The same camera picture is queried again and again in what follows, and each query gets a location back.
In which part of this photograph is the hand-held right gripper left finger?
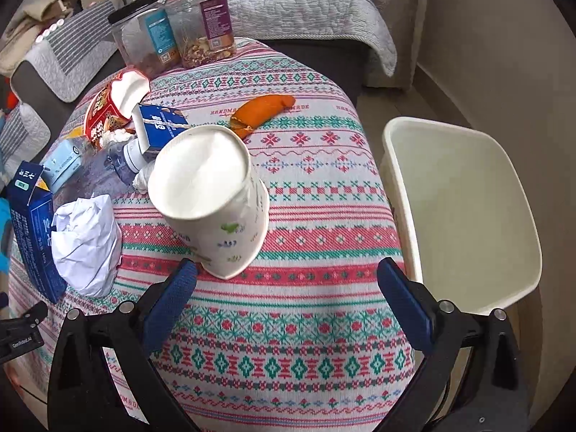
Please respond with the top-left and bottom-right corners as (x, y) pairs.
(48, 258), (201, 432)

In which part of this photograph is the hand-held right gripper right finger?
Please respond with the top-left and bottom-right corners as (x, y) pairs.
(377, 257), (527, 432)

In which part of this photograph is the white paper cup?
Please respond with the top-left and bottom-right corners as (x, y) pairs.
(148, 125), (270, 279)

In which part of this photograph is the cream plastic trash bin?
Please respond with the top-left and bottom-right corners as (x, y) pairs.
(382, 117), (543, 318)

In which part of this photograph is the dark blue carton box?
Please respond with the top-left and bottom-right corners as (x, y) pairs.
(6, 161), (68, 305)

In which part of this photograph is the crumpled white paper ball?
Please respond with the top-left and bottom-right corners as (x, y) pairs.
(51, 195), (122, 298)

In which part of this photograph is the patterned knit tablecloth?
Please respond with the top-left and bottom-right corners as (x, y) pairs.
(8, 37), (417, 432)

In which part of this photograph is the small crumpled white tissue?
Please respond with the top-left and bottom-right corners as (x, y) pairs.
(132, 163), (156, 192)

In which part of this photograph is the clear plastic water bottle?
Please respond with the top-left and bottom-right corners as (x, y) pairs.
(67, 137), (147, 199)

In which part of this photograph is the small blue milk carton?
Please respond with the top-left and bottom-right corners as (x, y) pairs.
(132, 103), (190, 154)

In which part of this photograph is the light blue tissue pack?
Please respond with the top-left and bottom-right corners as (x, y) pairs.
(40, 139), (88, 192)

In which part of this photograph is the red instant noodle cup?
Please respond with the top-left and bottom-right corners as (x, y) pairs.
(85, 70), (150, 150)

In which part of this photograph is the orange snack wrapper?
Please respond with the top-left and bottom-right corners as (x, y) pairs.
(229, 94), (296, 139)

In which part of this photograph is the clear jar with blue label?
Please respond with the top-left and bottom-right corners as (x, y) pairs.
(108, 0), (179, 77)

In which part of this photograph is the clear jar with purple label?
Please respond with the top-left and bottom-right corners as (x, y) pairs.
(163, 0), (235, 68)

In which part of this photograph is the grey striped quilted sofa cover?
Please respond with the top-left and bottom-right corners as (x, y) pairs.
(0, 0), (398, 154)

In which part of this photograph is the beige cloth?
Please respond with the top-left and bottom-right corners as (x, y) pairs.
(0, 0), (82, 75)

